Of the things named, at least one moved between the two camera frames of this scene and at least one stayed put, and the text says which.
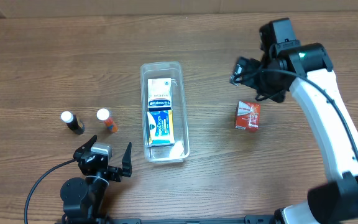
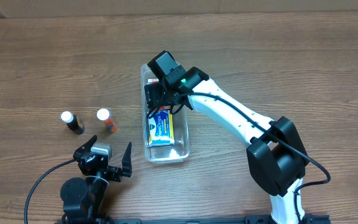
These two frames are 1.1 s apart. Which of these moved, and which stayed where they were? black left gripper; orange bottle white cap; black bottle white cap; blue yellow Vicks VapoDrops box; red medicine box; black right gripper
Moved: red medicine box; black right gripper
Stayed: black bottle white cap; blue yellow Vicks VapoDrops box; orange bottle white cap; black left gripper
